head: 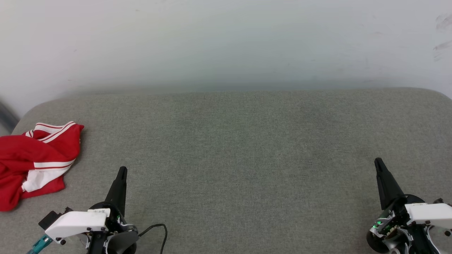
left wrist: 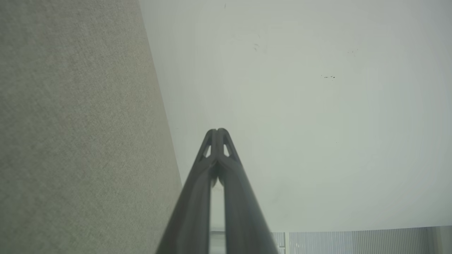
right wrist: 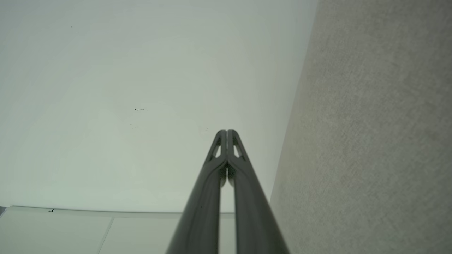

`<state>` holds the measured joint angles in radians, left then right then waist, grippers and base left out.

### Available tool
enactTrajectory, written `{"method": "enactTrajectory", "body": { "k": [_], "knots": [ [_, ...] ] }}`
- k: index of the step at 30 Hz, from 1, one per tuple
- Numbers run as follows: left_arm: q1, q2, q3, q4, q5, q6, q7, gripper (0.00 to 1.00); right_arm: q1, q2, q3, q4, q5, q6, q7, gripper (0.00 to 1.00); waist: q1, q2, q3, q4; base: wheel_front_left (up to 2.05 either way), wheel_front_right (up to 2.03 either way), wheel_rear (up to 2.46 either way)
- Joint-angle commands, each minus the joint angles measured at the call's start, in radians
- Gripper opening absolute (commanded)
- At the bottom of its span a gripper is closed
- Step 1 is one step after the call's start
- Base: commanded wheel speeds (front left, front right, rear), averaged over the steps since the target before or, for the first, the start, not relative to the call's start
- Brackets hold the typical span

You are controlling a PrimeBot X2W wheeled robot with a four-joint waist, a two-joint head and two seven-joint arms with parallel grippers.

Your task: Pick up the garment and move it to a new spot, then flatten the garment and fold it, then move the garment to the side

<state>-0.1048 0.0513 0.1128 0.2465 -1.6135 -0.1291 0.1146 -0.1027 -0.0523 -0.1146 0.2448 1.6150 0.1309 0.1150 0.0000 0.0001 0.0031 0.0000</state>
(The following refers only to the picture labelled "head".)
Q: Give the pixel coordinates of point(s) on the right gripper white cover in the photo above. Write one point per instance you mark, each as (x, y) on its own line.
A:
(427, 213)

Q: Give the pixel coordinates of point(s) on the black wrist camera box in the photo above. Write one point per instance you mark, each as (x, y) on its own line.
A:
(53, 218)

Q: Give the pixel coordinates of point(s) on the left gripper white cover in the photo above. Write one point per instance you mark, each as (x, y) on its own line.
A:
(76, 222)

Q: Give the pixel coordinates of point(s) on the red white basketball jersey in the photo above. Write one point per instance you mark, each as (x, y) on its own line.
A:
(21, 155)

